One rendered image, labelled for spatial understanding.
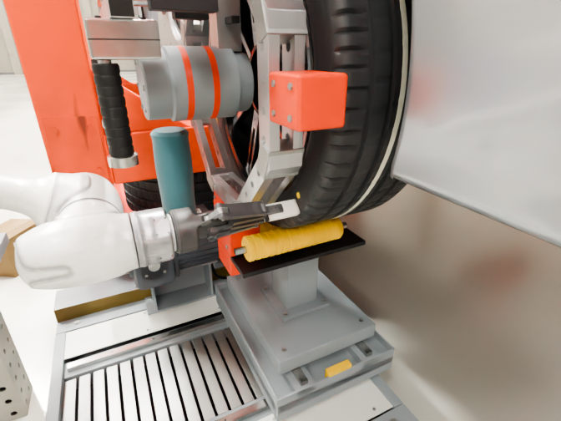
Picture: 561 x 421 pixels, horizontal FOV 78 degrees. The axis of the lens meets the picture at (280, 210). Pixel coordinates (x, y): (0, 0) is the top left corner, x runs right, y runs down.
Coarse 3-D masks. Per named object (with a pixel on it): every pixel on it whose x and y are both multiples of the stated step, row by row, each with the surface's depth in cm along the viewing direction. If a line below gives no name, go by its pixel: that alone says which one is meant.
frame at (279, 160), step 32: (256, 0) 48; (288, 0) 48; (192, 32) 87; (256, 32) 50; (288, 32) 48; (288, 64) 52; (288, 128) 56; (224, 160) 93; (256, 160) 60; (288, 160) 56; (224, 192) 82; (256, 192) 63
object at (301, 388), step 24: (216, 288) 121; (240, 312) 112; (240, 336) 102; (264, 360) 95; (336, 360) 95; (360, 360) 93; (384, 360) 96; (264, 384) 89; (288, 384) 88; (312, 384) 86; (336, 384) 90; (288, 408) 85
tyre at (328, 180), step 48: (336, 0) 47; (384, 0) 50; (336, 48) 48; (384, 48) 50; (384, 96) 53; (336, 144) 53; (384, 144) 57; (288, 192) 70; (336, 192) 61; (384, 192) 69
